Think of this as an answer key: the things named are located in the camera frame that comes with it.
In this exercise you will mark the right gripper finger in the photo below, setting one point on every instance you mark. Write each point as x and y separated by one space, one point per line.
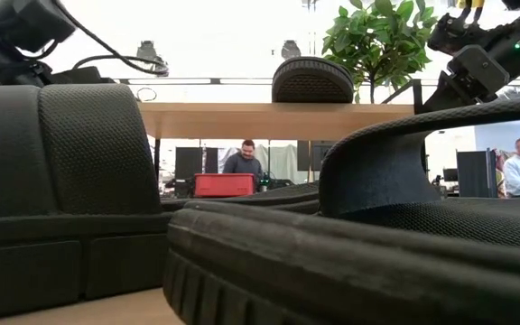
440 97

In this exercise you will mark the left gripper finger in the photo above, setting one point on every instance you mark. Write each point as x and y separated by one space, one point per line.
79 77

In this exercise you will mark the black slide with segmented sole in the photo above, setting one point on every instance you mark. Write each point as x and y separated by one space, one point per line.
97 149

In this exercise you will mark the wooden shelf with black legs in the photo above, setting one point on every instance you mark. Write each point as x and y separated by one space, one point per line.
264 119

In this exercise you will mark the round dark ceiling lamp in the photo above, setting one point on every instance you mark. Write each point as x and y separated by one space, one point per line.
291 49
146 49

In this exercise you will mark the small dark ceiling fixture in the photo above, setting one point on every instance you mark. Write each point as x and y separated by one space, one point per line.
161 63

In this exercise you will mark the black partition panel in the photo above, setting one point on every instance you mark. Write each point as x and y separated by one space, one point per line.
474 173

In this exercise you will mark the green leafy potted tree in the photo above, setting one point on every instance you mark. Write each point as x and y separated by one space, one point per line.
377 40

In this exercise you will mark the wide black panel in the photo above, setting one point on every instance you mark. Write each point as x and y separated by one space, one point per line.
188 169

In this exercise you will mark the narrow black panel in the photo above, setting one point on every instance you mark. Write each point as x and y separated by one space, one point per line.
211 160

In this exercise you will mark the silver grey cover sheet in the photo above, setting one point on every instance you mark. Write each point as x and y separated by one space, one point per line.
282 160

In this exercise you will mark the red plastic bin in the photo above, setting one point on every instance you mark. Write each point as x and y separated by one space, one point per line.
224 186

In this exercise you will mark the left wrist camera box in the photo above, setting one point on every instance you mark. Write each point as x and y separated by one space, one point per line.
30 22

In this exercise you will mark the horizontal black frame bar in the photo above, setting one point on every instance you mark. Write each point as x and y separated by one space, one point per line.
217 81

